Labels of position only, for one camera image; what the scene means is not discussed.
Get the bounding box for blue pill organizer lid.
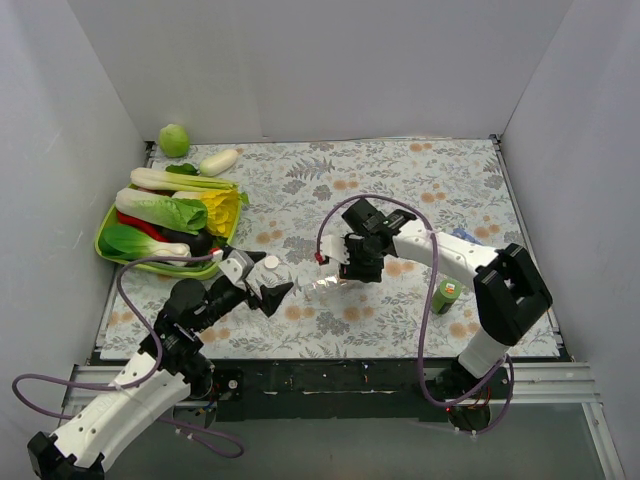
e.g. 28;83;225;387
452;228;476;243

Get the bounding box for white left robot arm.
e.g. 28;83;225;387
27;247;293;479

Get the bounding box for green round cabbage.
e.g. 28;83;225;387
157;124;191;158

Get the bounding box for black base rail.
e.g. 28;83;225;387
154;357;516;424

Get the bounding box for yellow leafy vegetable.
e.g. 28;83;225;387
200;189;242;238

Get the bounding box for long bok choy stalk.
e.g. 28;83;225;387
130;168;238;192

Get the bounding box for napa cabbage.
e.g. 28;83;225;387
115;188;208;235

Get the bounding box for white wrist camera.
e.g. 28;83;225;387
316;235;349;265
218;249;255;291

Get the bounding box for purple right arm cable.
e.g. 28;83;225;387
313;193;516;435

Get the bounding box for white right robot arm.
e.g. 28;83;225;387
317;195;553;398

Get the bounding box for green plastic tray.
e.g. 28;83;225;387
95;187;248;279

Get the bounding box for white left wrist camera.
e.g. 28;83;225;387
218;249;255;291

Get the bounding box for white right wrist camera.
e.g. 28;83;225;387
316;235;349;265

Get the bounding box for red chili pepper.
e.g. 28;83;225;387
116;210;167;242

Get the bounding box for white bottle cap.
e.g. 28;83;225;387
264;255;280;270

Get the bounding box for white radish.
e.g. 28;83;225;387
199;149;239;177

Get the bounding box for green pill bottle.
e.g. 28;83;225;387
431;278;462;315

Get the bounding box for purple eggplant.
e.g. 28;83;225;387
160;227;214;257

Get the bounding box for green bok choy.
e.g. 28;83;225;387
98;224;191;266

